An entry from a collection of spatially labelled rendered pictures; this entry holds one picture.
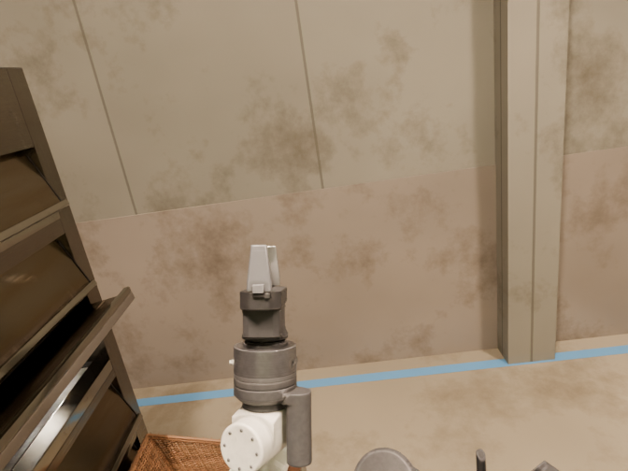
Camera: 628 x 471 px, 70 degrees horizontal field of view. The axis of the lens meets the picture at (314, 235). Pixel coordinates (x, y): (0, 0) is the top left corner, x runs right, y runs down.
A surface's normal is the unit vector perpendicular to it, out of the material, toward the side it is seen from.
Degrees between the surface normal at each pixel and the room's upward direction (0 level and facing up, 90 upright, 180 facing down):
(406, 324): 90
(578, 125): 90
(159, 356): 90
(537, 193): 90
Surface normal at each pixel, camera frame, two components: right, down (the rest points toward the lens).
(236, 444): -0.42, -0.04
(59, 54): -0.02, 0.34
